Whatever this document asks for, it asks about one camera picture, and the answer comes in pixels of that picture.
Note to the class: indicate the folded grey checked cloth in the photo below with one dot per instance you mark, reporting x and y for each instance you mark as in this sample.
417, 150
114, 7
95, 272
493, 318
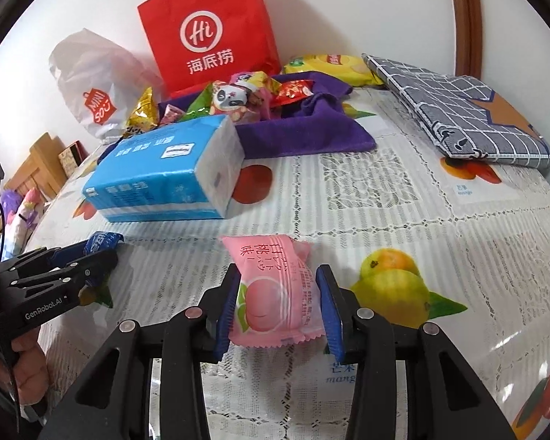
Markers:
458, 110

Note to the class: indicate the white plastic bag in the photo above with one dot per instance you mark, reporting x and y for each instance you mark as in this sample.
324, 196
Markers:
96, 82

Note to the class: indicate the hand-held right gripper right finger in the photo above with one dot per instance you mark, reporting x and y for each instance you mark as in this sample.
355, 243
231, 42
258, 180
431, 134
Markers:
330, 311

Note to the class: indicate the brown wooden door frame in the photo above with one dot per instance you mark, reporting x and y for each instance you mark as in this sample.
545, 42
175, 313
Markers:
467, 18

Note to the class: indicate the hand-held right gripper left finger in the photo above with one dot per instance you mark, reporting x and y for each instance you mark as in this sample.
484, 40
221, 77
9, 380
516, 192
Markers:
229, 311

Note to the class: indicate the pink peach snack packet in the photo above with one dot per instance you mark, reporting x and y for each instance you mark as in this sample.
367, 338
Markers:
275, 293

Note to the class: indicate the pale pink small packet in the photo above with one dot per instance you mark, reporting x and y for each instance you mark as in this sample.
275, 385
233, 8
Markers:
170, 114

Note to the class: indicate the purple cloth lined tray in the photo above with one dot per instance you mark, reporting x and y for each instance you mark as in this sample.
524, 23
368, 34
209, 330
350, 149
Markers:
311, 128

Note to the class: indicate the red snack packet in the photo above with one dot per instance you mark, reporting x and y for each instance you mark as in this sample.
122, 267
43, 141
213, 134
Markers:
295, 91

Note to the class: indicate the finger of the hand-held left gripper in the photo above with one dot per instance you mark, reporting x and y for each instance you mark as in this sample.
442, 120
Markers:
55, 254
73, 270

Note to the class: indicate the fruit printed tablecloth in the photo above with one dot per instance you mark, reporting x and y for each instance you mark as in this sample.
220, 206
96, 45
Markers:
417, 220

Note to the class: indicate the blue small snack packet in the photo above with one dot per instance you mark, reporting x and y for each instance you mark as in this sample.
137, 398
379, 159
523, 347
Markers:
103, 240

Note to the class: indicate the patterned box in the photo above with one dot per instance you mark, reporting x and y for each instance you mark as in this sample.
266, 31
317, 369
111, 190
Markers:
71, 158

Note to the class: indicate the green snack packet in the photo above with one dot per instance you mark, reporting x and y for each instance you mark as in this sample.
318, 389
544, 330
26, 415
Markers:
201, 103

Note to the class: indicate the yellow small snack packet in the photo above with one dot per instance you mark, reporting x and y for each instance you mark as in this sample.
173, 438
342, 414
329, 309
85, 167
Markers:
143, 112

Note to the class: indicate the pink and yellow snack packet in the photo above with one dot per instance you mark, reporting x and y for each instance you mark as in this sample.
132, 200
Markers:
263, 85

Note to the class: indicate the person's left hand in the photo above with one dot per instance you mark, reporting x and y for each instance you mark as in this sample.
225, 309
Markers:
30, 366

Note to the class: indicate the purple plush toy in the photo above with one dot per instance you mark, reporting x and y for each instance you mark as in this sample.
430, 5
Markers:
10, 201

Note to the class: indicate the blue tissue pack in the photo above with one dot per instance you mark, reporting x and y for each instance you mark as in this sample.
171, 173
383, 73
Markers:
165, 169

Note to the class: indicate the panda print snack packet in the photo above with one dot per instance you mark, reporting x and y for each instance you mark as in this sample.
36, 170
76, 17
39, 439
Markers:
229, 98

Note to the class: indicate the wooden headboard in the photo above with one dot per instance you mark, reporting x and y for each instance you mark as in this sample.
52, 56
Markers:
36, 165

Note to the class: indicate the red paper bag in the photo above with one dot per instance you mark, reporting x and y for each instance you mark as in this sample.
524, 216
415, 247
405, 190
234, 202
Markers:
206, 18

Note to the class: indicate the yellow chip bag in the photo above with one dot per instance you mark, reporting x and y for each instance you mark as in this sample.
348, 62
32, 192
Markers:
330, 66

